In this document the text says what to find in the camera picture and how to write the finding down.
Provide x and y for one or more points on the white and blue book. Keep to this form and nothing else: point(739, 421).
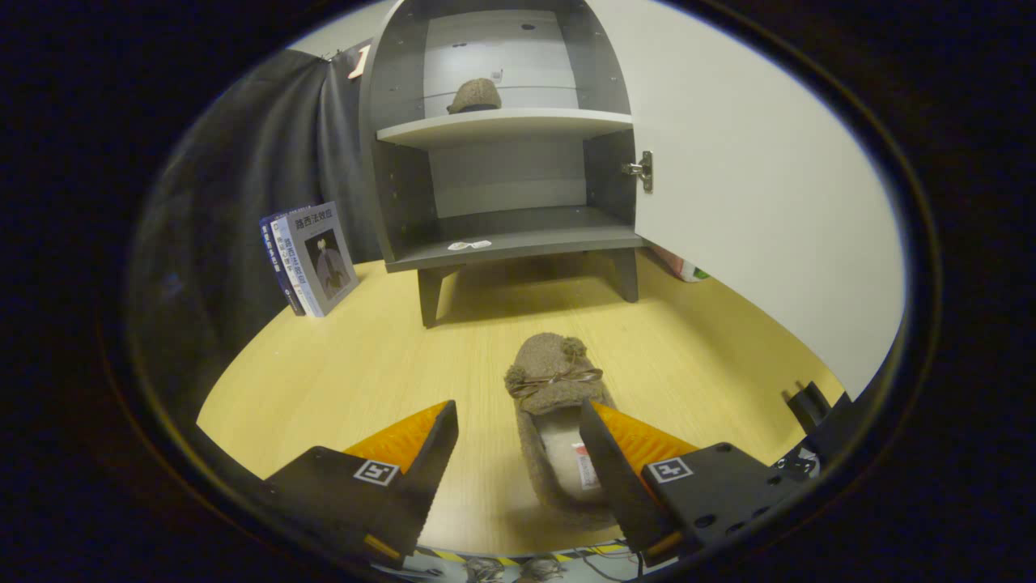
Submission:
point(287, 251)

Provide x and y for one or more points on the black bracket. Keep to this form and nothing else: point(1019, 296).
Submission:
point(808, 405)

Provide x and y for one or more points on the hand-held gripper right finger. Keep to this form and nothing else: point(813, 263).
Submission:
point(615, 486)

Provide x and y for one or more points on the grey book with portrait cover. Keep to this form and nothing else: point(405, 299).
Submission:
point(332, 259)

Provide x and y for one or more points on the white shoe cabinet door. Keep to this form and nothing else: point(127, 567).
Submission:
point(769, 202)

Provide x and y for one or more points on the black backdrop cloth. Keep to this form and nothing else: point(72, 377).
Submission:
point(243, 202)

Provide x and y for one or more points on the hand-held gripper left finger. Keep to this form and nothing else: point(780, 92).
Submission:
point(421, 486)

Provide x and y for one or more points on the metal door hinge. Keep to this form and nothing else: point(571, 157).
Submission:
point(639, 170)

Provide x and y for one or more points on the watermelon slice toy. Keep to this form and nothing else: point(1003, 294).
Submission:
point(684, 269)

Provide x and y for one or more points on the yellow black hazard tape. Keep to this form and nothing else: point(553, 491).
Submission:
point(453, 555)

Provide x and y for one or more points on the brown fluffy slipper shoe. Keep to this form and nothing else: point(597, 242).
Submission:
point(475, 95)
point(550, 364)

